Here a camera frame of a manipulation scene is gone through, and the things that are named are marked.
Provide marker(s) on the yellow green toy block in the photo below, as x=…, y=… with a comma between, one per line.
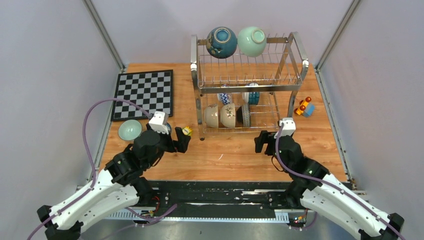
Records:
x=187, y=131

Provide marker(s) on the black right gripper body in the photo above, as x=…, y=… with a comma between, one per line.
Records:
x=274, y=153

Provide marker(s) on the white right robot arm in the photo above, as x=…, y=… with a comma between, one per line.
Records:
x=313, y=187

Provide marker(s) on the black white chessboard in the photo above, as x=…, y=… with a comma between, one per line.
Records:
x=151, y=90

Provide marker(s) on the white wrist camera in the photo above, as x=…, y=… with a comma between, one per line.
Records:
x=158, y=122
x=287, y=126

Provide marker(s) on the pale green striped bowl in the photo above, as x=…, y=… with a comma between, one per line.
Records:
x=129, y=130

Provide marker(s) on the aluminium right frame post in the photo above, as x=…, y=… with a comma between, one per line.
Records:
x=348, y=15

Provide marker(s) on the cream bowl green leaf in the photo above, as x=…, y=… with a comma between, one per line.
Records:
x=228, y=115

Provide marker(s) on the aluminium frame post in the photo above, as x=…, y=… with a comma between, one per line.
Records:
x=348, y=15
x=96, y=18

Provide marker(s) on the white blue floral bowl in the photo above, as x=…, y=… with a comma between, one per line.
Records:
x=168, y=126

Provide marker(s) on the mint green glazed bowl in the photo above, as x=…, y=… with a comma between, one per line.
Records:
x=252, y=41

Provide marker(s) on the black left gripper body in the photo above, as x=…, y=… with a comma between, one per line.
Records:
x=166, y=144

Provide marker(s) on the dark blue glazed bowl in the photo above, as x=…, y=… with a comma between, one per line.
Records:
x=221, y=42

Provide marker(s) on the steel two-tier dish rack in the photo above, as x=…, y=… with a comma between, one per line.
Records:
x=277, y=75

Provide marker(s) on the dark patterned rim bowl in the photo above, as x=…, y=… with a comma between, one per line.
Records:
x=243, y=115

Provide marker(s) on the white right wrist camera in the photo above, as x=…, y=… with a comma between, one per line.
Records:
x=287, y=126

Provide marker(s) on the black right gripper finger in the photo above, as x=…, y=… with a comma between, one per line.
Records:
x=261, y=140
x=272, y=137

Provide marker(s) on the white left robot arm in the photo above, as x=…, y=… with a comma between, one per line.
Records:
x=119, y=185

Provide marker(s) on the aluminium left frame post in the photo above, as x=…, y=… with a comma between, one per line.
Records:
x=96, y=18

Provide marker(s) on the plain cream bowl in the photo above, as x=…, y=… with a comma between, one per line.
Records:
x=211, y=116

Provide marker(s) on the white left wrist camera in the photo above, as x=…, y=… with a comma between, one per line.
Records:
x=158, y=122

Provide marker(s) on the teal white striped bowl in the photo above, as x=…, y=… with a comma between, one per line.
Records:
x=251, y=98

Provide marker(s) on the orange blue toy car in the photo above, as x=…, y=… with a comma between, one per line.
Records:
x=306, y=108

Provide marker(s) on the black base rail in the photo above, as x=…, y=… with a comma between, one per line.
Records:
x=219, y=199

